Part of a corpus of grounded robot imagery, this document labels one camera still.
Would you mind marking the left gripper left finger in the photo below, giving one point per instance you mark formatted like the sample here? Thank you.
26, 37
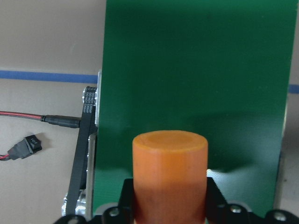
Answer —
127, 202

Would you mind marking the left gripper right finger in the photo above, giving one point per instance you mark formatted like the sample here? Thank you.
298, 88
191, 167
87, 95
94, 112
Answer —
216, 204

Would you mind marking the black inline rocker switch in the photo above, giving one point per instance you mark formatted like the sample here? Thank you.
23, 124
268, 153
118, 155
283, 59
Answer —
25, 148

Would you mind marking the green conveyor belt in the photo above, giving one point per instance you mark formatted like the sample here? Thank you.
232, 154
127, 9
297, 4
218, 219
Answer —
219, 68

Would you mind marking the plain orange cylinder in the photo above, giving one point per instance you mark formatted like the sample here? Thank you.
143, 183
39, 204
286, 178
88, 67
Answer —
169, 172

